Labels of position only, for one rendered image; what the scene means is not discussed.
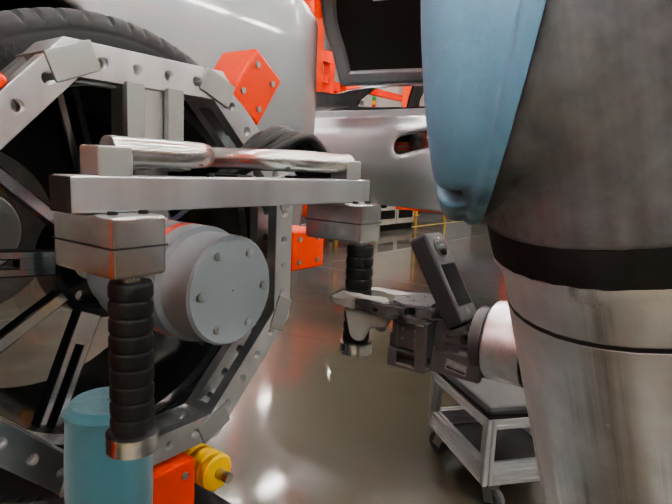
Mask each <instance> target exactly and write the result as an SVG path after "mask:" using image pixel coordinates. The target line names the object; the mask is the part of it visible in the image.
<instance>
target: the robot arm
mask: <svg viewBox="0 0 672 504"><path fill-rule="evenodd" d="M421 51H422V71H423V87H424V102H425V114H426V126H427V135H428V144H429V152H430V160H431V167H432V173H433V177H434V180H435V182H436V188H437V198H438V202H439V205H440V208H441V210H442V212H443V213H444V215H445V216H446V217H447V218H448V219H450V220H452V221H464V222H466V223H467V224H468V225H475V224H479V223H481V221H482V219H483V218H485V220H486V222H487V227H488V232H489V237H490V243H491V248H492V254H493V259H494V262H495V263H496V264H497V266H498V267H499V269H500V270H501V271H502V272H503V278H504V284H505V289H506V295H507V300H508V302H507V301H501V300H500V301H498V302H496V303H495V304H494V305H493V307H489V306H481V307H480V308H479V309H478V310H477V311H476V309H475V307H474V304H473V302H472V300H471V298H470V295H469V293H468V291H467V289H466V286H465V284H464V282H463V280H462V277H461V275H460V273H459V271H458V268H457V266H456V264H455V262H454V259H453V257H452V255H451V253H450V250H449V248H448V246H447V244H446V241H445V239H444V237H443V235H442V234H441V233H438V232H437V233H427V234H422V235H420V236H418V237H416V238H414V239H413V240H412V241H411V243H410V245H411V247H412V249H413V252H414V254H415V256H416V259H417V261H418V263H419V266H420V268H421V270H422V273H423V275H424V277H425V280H426V282H427V284H428V287H429V289H430V291H431V294H429V293H421V292H416V291H409V290H401V289H393V288H389V289H388V288H380V287H372V288H371V290H372V296H369V295H364V294H361V293H354V292H349V291H346V290H343V291H341V292H338V293H336V294H334V295H332V296H331V300H332V301H333V302H335V303H337V304H339V305H342V306H343V307H344V308H345V311H346V317H347V322H348V328H349V333H350V336H351V337H352V338H353V339H354V340H356V341H362V340H364V339H365V337H366V335H367V334H368V332H369V330H370V329H371V328H375V329H376V330H378V331H380V332H384V331H386V329H387V327H388V326H389V324H390V322H391V320H393V326H392V331H391V332H390V346H388V352H387V364H388V365H391V366H395V367H398V368H402V369H405V370H409V371H413V372H416V373H420V374H423V375H425V374H427V373H428V372H430V371H433V372H437V373H440V374H444V375H448V376H451V377H455V378H459V379H462V380H466V381H470V382H473V383H477V384H478V383H480V382H481V378H487V379H490V380H494V381H498V382H501V383H505V384H509V385H513V386H516V387H520V388H523V389H524V394H525V400H526V405H527V411H528V416H529V422H530V428H531V433H532V439H533V444H534V450H535V455H536V461H537V466H538V472H539V477H540V483H541V488H542V494H543V500H544V504H672V0H421ZM469 320H470V321H471V322H469V323H468V322H467V321H469ZM396 362H400V363H404V364H407V365H411V366H412V367H414V368H412V367H408V366H405V365H401V364H398V363H396Z"/></svg>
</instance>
